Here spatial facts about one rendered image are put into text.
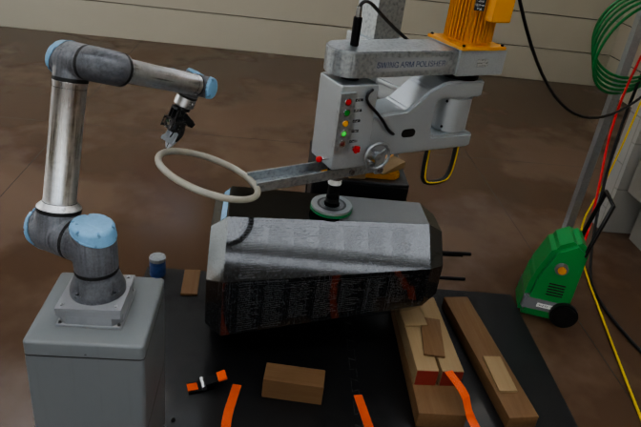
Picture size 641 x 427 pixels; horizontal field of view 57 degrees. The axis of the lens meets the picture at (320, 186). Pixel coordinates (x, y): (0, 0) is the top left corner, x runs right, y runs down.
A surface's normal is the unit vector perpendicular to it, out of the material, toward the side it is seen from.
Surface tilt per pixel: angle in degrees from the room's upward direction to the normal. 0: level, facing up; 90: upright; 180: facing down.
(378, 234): 45
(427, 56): 90
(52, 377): 90
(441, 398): 0
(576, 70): 90
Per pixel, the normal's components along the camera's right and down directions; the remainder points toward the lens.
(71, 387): 0.05, 0.46
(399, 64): 0.46, 0.45
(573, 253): -0.22, 0.42
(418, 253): 0.16, -0.30
